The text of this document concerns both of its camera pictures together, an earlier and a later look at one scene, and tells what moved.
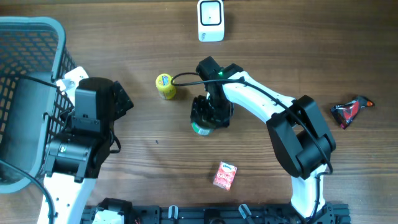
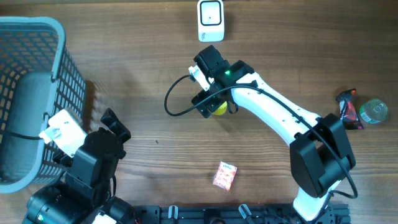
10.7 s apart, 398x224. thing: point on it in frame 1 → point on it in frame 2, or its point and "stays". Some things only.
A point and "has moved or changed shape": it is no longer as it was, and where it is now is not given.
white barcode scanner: (211, 20) stays
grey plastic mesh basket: (33, 56) stays
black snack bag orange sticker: (345, 112) has moved or changed shape
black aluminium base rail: (332, 213) stays
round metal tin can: (201, 130) → (374, 111)
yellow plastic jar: (167, 91) has moved or changed shape
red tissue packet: (225, 175) stays
